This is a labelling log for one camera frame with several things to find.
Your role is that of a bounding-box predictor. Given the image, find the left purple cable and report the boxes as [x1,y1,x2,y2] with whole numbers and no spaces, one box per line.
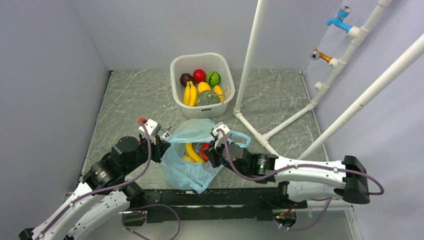
[34,119,181,240]

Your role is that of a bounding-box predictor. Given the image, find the orange brass tap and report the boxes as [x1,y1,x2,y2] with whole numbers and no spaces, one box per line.
[310,48,333,64]

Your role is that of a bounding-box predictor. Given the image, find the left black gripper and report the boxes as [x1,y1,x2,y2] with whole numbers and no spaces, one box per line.
[123,133,171,175]

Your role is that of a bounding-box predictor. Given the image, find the dark brown fake fruit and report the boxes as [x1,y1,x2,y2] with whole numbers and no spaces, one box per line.
[179,73,195,88]

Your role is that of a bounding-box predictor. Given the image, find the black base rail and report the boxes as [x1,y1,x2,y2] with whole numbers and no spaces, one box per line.
[123,183,308,227]

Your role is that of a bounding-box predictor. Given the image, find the small yellow fake fruit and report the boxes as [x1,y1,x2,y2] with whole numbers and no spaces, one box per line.
[213,85,225,103]

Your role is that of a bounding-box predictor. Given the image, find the purple cable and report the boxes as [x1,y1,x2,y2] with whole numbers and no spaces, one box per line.
[34,119,181,240]
[216,129,386,233]

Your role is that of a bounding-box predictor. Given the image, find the green fake watermelon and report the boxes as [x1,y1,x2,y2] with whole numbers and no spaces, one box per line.
[205,71,221,88]

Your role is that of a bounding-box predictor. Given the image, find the red fake pomegranate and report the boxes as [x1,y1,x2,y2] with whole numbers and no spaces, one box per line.
[199,143,211,162]

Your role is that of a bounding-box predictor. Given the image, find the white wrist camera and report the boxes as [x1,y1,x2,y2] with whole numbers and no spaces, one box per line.
[211,121,231,150]
[137,117,162,145]

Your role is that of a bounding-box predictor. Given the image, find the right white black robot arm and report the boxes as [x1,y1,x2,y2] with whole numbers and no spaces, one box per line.
[200,143,371,208]

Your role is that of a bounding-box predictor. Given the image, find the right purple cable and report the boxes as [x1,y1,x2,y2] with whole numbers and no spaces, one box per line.
[216,129,386,233]

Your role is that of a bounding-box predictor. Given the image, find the diagonal white pipe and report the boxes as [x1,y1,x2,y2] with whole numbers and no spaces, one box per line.
[298,35,424,160]

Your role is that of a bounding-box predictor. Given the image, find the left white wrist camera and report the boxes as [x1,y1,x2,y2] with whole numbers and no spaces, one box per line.
[137,117,162,145]

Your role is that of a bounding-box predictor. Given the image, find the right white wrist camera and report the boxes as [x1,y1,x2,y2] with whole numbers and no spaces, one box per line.
[211,121,231,150]

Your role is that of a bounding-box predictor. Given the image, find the yellow fake banana bunch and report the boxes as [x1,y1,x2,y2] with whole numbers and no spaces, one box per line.
[183,81,198,107]

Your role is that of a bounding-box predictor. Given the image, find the red handled adjustable wrench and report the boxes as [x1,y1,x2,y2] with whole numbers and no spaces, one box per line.
[160,125,172,140]

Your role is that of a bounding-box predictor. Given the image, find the light blue plastic bag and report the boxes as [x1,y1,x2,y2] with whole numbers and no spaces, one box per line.
[160,118,252,195]

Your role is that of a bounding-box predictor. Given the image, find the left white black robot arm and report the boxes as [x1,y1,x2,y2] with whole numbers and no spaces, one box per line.
[18,135,171,240]

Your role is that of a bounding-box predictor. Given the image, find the red fake apple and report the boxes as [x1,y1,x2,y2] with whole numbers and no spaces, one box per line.
[192,69,207,83]

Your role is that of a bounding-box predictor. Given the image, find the grey green fake melon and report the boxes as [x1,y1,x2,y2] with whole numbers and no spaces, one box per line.
[195,90,221,107]

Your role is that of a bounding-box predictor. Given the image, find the orange yellow fake mango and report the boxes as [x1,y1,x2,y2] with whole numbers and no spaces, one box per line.
[197,81,211,93]

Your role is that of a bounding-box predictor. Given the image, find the white plastic basket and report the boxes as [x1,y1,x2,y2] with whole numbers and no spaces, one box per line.
[170,52,235,119]

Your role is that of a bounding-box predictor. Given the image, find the blue plastic tap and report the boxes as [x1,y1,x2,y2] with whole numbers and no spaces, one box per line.
[326,6,352,33]

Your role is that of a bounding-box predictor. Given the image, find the white pvc pipe frame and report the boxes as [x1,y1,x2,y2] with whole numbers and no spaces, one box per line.
[235,0,396,158]

